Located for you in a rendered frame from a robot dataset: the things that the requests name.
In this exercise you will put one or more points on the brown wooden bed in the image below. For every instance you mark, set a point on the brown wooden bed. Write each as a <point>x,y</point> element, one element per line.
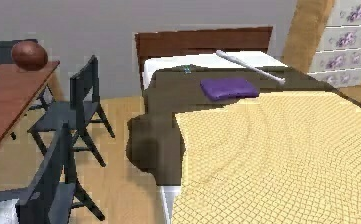
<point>164,133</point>

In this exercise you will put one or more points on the small teal object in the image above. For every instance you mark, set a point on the small teal object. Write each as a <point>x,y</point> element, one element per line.
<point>187,69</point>

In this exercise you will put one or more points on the purple pillow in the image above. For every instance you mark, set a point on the purple pillow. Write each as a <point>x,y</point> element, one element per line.
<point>228,88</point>

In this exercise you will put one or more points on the white baseball bat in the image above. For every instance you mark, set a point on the white baseball bat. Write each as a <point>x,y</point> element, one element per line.
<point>251,67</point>

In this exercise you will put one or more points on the yellow checked blanket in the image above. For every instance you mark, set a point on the yellow checked blanket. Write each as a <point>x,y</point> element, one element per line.
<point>271,160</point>

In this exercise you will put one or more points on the brown ball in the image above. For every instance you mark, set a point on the brown ball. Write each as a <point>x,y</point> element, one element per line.
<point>29,55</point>

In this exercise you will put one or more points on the brown wooden table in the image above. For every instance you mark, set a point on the brown wooden table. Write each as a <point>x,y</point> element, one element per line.
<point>8,96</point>

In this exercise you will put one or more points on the white floral chest of drawers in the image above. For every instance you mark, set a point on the white floral chest of drawers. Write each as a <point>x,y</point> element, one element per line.
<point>346,43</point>

